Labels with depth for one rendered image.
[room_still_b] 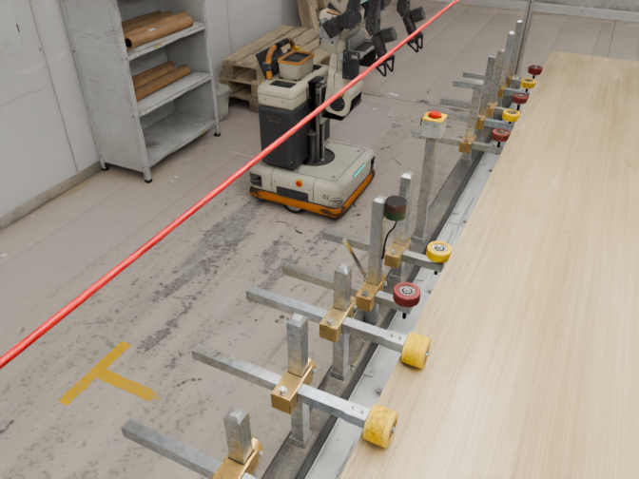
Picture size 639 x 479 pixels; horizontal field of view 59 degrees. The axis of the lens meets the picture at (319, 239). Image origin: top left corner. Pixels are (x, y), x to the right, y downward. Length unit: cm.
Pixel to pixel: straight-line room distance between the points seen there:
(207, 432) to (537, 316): 142
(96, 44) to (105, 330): 186
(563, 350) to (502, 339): 15
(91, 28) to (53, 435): 243
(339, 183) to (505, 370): 216
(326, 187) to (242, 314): 99
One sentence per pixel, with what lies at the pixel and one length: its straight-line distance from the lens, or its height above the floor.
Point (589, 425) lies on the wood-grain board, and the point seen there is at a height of 90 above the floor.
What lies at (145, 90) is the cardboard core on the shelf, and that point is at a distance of 422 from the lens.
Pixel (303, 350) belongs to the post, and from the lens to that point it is 129.
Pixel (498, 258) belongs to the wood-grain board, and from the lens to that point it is 188.
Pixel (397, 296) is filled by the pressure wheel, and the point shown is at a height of 90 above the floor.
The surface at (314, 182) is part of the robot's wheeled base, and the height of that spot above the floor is 26.
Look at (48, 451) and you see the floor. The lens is 263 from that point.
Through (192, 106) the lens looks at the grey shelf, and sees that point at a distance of 486.
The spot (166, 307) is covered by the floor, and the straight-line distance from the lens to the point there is 306.
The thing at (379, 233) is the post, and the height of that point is 107.
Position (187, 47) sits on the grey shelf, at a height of 70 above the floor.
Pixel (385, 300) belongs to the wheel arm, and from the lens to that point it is 172.
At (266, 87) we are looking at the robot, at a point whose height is 81.
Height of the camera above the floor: 199
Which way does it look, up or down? 35 degrees down
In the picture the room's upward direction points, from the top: straight up
